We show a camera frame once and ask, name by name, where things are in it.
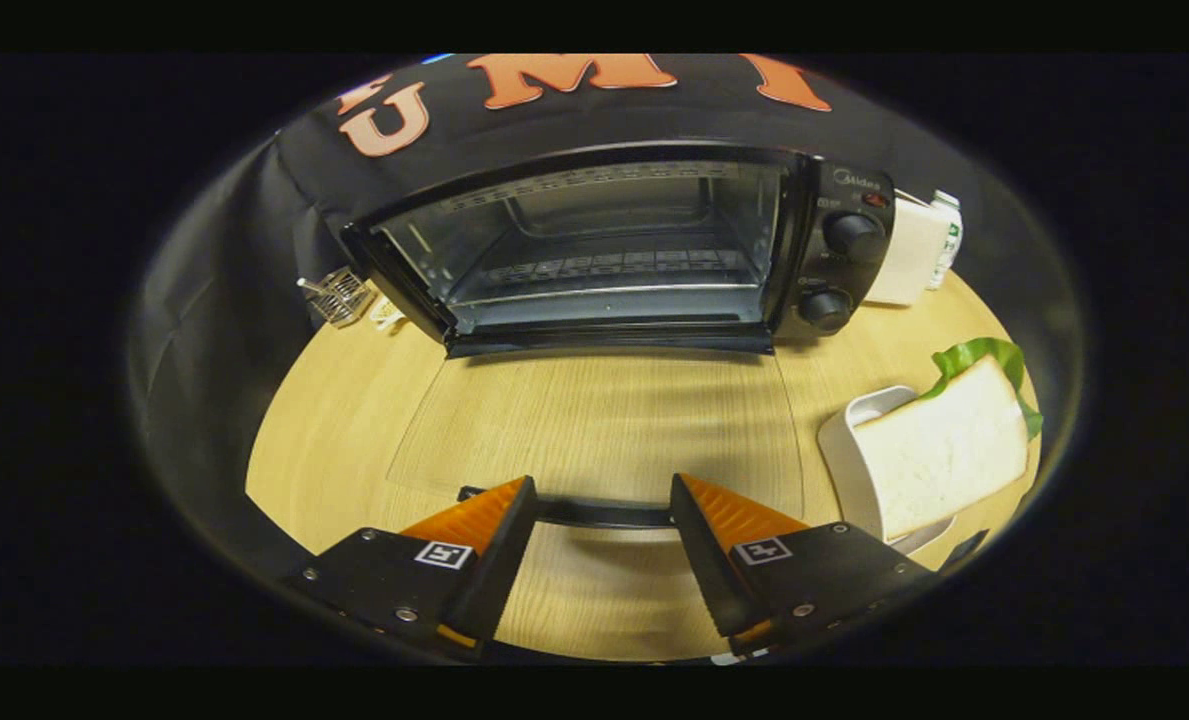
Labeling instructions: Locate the black toaster oven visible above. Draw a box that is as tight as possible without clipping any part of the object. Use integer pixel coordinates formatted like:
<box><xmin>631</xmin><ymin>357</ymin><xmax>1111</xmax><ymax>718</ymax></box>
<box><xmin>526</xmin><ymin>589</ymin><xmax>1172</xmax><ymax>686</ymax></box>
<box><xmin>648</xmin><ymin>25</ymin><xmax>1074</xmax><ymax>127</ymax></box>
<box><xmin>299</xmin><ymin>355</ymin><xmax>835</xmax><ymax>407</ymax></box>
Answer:
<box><xmin>339</xmin><ymin>143</ymin><xmax>897</xmax><ymax>531</ymax></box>

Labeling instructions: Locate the white bottle with green label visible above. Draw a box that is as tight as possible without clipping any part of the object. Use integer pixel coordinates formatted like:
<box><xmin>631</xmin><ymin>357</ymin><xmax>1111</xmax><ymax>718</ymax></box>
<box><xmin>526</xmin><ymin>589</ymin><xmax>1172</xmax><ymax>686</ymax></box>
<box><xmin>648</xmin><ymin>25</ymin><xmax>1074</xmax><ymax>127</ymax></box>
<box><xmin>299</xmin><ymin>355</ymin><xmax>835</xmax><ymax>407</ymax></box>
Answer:
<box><xmin>929</xmin><ymin>190</ymin><xmax>963</xmax><ymax>291</ymax></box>

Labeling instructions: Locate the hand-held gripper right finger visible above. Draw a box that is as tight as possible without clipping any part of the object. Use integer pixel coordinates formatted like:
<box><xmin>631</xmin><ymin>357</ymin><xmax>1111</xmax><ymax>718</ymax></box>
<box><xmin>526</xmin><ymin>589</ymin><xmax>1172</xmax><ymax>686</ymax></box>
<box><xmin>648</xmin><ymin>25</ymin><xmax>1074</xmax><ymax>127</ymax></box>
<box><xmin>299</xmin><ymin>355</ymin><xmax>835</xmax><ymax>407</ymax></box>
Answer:
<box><xmin>669</xmin><ymin>472</ymin><xmax>940</xmax><ymax>656</ymax></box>

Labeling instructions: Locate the white bread lettuce sandwich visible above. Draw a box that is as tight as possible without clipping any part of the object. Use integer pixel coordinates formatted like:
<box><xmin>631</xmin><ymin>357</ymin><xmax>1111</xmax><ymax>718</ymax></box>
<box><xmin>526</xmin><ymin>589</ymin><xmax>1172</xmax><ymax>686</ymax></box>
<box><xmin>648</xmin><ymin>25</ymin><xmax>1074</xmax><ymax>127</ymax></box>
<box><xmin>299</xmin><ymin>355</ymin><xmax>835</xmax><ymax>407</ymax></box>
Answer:
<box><xmin>879</xmin><ymin>338</ymin><xmax>1045</xmax><ymax>541</ymax></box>

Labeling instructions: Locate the white pop-up toaster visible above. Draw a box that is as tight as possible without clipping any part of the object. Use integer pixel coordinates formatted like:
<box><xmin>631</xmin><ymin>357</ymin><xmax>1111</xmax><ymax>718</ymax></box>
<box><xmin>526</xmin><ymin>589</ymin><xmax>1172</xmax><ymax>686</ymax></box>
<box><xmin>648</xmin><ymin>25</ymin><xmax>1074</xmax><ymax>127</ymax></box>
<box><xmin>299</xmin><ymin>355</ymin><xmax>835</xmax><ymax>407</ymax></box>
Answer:
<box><xmin>864</xmin><ymin>190</ymin><xmax>950</xmax><ymax>306</ymax></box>

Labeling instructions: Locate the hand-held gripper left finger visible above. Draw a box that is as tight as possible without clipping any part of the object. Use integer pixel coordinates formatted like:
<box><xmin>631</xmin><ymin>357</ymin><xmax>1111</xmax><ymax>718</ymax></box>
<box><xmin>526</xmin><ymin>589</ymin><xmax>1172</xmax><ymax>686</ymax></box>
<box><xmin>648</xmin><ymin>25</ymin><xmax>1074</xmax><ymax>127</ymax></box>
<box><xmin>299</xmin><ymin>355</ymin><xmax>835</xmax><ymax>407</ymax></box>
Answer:
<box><xmin>279</xmin><ymin>475</ymin><xmax>540</xmax><ymax>661</ymax></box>

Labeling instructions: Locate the small wire basket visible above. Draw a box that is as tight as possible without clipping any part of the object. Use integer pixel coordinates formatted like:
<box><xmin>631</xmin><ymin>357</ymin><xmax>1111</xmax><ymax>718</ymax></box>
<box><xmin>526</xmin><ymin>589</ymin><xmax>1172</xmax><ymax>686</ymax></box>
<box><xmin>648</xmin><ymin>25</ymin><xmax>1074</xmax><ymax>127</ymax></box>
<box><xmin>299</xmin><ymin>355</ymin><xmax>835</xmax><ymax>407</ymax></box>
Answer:
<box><xmin>297</xmin><ymin>266</ymin><xmax>373</xmax><ymax>329</ymax></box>

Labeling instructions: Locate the white plastic plate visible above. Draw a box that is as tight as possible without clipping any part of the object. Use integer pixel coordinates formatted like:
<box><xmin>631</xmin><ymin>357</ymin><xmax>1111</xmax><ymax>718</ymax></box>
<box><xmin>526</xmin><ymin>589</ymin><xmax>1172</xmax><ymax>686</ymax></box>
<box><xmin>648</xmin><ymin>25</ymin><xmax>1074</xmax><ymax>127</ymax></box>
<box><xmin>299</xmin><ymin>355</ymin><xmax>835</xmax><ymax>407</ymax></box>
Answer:
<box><xmin>819</xmin><ymin>385</ymin><xmax>957</xmax><ymax>557</ymax></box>

